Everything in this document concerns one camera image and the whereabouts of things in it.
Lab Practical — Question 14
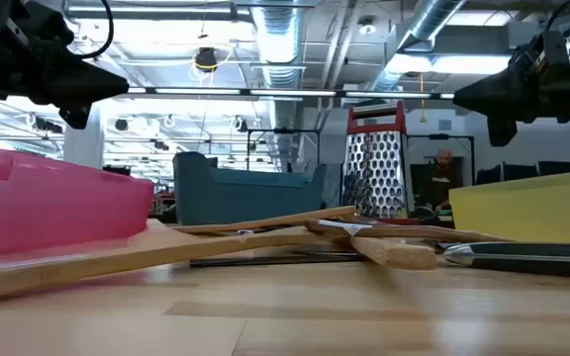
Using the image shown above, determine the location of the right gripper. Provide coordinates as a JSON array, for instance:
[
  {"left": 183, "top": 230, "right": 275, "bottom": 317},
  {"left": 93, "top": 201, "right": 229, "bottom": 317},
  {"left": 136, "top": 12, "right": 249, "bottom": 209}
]
[{"left": 452, "top": 61, "right": 570, "bottom": 148}]

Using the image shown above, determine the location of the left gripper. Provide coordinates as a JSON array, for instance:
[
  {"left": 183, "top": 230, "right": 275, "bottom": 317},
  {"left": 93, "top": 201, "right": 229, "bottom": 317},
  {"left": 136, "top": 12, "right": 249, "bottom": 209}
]
[{"left": 15, "top": 0, "right": 131, "bottom": 131}]

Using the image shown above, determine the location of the dark spoon with metal band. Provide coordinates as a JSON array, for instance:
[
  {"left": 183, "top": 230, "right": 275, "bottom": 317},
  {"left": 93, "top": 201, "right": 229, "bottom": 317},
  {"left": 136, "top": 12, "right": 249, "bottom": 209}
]
[{"left": 304, "top": 219, "right": 509, "bottom": 244}]

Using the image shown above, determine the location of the steel knife black handle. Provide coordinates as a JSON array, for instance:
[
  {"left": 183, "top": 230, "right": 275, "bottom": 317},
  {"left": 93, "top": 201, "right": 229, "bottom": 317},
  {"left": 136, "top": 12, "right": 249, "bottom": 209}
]
[{"left": 441, "top": 240, "right": 570, "bottom": 279}]

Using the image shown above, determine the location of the slotted wooden spatula with label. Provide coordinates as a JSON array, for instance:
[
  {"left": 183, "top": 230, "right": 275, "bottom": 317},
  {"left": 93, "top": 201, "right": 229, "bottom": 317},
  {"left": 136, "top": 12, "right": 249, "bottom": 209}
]
[{"left": 0, "top": 226, "right": 350, "bottom": 304}]

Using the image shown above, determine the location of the slotted wooden turner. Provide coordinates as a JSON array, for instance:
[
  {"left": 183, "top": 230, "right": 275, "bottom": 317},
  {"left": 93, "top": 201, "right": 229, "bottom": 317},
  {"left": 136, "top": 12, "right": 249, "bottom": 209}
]
[{"left": 172, "top": 206, "right": 359, "bottom": 235}]

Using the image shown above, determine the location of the white pillar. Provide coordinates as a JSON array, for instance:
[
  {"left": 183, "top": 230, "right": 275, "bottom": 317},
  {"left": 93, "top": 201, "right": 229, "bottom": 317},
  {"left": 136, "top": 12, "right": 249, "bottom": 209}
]
[{"left": 62, "top": 106, "right": 106, "bottom": 172}]

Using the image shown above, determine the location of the black monitor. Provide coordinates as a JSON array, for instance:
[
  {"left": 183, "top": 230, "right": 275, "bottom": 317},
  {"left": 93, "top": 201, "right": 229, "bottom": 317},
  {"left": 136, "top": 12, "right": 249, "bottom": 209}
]
[
  {"left": 502, "top": 161, "right": 538, "bottom": 182},
  {"left": 476, "top": 164, "right": 503, "bottom": 187},
  {"left": 537, "top": 160, "right": 570, "bottom": 177}
]

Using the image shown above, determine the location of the person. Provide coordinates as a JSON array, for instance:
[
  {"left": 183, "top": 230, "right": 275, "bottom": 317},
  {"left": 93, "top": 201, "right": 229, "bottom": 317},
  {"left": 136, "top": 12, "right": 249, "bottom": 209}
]
[{"left": 421, "top": 149, "right": 464, "bottom": 214}]

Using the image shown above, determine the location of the yellow plastic tray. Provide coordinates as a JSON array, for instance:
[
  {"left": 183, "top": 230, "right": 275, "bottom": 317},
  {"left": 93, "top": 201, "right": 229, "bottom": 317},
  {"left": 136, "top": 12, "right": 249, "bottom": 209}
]
[{"left": 448, "top": 169, "right": 570, "bottom": 246}]

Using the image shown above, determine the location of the pink plastic tray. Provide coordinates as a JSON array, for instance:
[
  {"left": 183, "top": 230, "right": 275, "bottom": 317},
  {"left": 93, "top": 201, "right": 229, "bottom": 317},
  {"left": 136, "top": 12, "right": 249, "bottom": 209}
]
[{"left": 0, "top": 145, "right": 155, "bottom": 258}]

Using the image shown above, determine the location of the white round ceiling fixture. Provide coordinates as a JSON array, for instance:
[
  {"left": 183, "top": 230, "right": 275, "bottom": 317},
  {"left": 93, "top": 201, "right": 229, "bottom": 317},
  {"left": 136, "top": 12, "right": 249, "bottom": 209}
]
[{"left": 356, "top": 17, "right": 378, "bottom": 37}]

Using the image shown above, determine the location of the teal plastic bin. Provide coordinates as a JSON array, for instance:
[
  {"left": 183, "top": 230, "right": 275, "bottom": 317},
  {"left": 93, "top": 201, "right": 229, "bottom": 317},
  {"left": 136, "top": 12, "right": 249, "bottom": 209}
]
[{"left": 172, "top": 151, "right": 328, "bottom": 227}]

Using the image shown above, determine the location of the long ceiling light strip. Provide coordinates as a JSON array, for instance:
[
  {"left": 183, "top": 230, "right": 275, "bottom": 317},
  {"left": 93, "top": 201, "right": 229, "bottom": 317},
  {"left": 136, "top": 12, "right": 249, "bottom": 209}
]
[{"left": 126, "top": 86, "right": 457, "bottom": 100}]

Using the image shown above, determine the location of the dark grey knife sheath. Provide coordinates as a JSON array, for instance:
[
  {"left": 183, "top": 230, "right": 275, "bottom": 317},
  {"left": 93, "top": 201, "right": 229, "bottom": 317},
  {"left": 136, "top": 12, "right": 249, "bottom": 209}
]
[{"left": 189, "top": 251, "right": 365, "bottom": 269}]

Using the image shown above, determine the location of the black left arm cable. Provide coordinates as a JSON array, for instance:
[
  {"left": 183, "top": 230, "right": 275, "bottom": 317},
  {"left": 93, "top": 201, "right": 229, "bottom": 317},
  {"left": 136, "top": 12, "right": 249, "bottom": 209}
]
[{"left": 74, "top": 0, "right": 116, "bottom": 61}]

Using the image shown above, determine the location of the yellow hanging cord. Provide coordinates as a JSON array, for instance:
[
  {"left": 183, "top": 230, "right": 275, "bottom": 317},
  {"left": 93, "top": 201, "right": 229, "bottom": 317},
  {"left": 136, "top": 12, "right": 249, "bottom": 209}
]
[{"left": 417, "top": 72, "right": 428, "bottom": 124}]

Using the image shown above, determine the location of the silver slanted ventilation duct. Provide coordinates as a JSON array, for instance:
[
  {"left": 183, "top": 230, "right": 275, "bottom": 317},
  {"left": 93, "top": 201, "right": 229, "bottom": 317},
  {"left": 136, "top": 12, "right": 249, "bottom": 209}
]
[{"left": 366, "top": 0, "right": 469, "bottom": 93}]

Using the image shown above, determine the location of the steel box grater red handle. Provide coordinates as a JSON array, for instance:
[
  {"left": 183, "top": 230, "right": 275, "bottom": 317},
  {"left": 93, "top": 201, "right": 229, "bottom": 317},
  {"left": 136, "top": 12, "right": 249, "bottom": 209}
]
[{"left": 341, "top": 101, "right": 410, "bottom": 223}]

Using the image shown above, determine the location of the silver round ventilation duct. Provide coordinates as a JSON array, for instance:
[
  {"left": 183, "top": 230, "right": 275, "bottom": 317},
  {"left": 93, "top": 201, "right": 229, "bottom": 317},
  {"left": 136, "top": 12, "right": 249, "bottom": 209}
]
[{"left": 249, "top": 0, "right": 311, "bottom": 159}]

